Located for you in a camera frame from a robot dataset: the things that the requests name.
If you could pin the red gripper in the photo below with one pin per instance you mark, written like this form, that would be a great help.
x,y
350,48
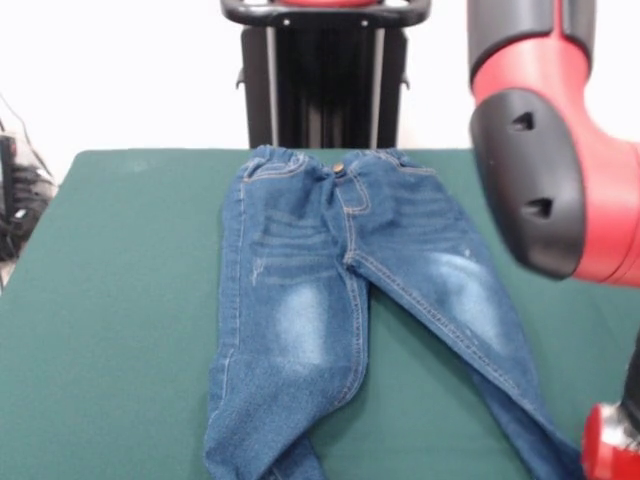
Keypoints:
x,y
610,455

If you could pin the blue denim jeans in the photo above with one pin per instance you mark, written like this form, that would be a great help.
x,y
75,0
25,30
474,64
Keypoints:
x,y
290,300

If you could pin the red robot arm base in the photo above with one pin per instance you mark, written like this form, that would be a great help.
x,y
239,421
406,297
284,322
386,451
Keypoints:
x,y
325,2

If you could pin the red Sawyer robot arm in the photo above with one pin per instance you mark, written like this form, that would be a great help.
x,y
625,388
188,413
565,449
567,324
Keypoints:
x,y
575,150

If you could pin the dark green table cloth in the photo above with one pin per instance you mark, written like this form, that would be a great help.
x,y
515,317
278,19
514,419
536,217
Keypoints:
x,y
100,350

